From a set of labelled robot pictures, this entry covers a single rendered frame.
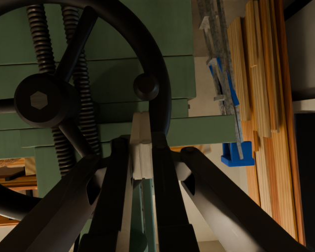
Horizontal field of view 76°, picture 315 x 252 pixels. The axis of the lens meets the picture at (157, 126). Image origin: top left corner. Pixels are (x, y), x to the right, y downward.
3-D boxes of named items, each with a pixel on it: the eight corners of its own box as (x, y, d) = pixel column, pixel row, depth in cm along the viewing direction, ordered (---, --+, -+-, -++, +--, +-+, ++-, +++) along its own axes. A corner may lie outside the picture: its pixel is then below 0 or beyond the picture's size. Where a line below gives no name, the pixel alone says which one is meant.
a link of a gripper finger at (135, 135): (143, 180, 15) (133, 180, 15) (143, 138, 21) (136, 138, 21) (140, 142, 13) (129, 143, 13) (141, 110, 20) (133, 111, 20)
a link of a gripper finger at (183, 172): (152, 165, 12) (201, 161, 12) (150, 131, 17) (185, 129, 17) (154, 185, 13) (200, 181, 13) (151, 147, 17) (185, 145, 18)
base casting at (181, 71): (196, 54, 42) (198, 98, 42) (168, 91, 100) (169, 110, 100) (-27, 66, 40) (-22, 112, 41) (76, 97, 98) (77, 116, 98)
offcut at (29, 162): (46, 152, 47) (48, 169, 47) (26, 155, 45) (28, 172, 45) (45, 154, 43) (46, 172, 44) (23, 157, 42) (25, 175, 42)
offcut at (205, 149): (193, 139, 54) (194, 154, 54) (203, 139, 52) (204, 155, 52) (199, 137, 57) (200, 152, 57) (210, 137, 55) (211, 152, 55)
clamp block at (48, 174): (123, 140, 33) (127, 195, 33) (131, 134, 46) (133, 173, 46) (29, 147, 32) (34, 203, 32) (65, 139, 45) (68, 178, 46)
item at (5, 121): (187, 98, 42) (188, 117, 42) (174, 105, 63) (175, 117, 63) (-10, 110, 41) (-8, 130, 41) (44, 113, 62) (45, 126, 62)
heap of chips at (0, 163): (-3, 158, 42) (-1, 172, 43) (32, 149, 55) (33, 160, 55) (-45, 161, 42) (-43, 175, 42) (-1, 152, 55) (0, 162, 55)
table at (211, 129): (261, 112, 33) (263, 148, 34) (207, 115, 64) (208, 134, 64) (-126, 138, 31) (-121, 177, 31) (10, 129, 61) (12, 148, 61)
